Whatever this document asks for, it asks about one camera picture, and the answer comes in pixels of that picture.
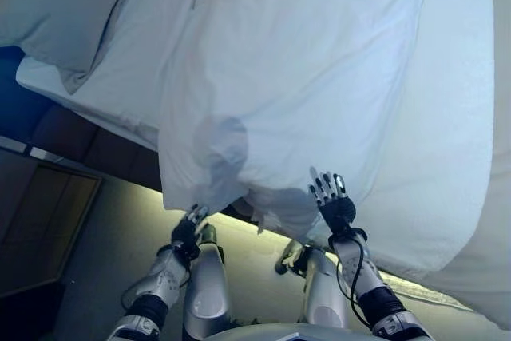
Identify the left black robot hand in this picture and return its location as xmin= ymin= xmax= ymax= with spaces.
xmin=171 ymin=204 xmax=212 ymax=255

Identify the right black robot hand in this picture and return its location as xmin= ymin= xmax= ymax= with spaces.
xmin=307 ymin=166 xmax=357 ymax=234

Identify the white duvet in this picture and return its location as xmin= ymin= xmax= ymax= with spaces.
xmin=156 ymin=0 xmax=501 ymax=275

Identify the white bed mattress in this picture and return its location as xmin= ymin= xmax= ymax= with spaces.
xmin=235 ymin=0 xmax=511 ymax=319

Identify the left silver robot leg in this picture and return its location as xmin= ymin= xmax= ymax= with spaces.
xmin=181 ymin=224 xmax=232 ymax=341

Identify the silver robot leg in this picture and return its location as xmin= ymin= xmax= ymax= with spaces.
xmin=181 ymin=224 xmax=232 ymax=341
xmin=274 ymin=239 xmax=353 ymax=341

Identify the right silver robot leg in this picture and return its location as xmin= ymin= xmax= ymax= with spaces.
xmin=274 ymin=239 xmax=353 ymax=341

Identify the silver robot torso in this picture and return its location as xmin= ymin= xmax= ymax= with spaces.
xmin=199 ymin=319 xmax=361 ymax=341

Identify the dark glass nightstand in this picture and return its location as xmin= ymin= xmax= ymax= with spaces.
xmin=0 ymin=135 xmax=104 ymax=291

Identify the large beige pillow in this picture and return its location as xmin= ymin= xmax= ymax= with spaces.
xmin=0 ymin=0 xmax=193 ymax=97

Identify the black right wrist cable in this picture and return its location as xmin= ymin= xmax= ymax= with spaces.
xmin=334 ymin=232 xmax=369 ymax=327

